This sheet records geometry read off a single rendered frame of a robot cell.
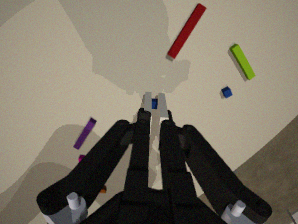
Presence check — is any short magenta rod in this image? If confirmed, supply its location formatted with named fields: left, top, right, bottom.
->
left=78, top=155, right=85, bottom=162

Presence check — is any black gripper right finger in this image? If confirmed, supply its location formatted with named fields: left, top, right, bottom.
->
left=156, top=93, right=272, bottom=224

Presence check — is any red rod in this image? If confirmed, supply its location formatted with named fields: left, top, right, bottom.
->
left=167, top=3, right=206, bottom=59

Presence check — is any purple rod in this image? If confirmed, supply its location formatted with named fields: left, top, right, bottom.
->
left=73, top=118, right=97, bottom=150

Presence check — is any lime green rod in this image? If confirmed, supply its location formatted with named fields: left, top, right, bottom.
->
left=229, top=44, right=256, bottom=80

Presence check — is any orange rod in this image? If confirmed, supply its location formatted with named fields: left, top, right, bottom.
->
left=100, top=186, right=107, bottom=193

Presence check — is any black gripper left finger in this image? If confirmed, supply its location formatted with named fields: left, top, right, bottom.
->
left=36, top=92, right=152, bottom=224

